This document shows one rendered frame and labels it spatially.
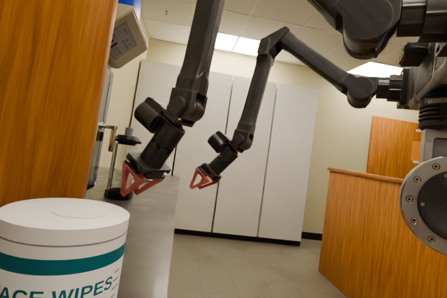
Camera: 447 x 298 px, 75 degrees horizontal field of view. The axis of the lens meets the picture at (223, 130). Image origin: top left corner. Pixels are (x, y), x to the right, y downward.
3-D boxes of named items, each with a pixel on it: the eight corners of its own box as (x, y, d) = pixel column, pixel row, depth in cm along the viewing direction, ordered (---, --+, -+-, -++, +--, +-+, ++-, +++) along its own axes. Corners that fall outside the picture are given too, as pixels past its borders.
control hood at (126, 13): (80, 34, 72) (86, -4, 73) (112, 68, 104) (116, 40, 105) (127, 43, 74) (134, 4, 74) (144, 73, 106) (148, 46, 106)
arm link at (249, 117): (273, 37, 110) (279, 51, 119) (259, 36, 112) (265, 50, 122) (242, 147, 103) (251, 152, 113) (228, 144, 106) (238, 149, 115)
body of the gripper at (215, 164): (200, 165, 107) (215, 151, 107) (208, 167, 117) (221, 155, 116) (211, 179, 105) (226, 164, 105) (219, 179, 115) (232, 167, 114)
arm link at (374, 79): (383, 76, 93) (382, 83, 98) (348, 76, 97) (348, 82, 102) (380, 104, 92) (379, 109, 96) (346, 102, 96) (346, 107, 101)
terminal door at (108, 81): (53, 204, 71) (81, 44, 73) (92, 186, 101) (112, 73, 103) (56, 204, 71) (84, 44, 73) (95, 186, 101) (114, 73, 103)
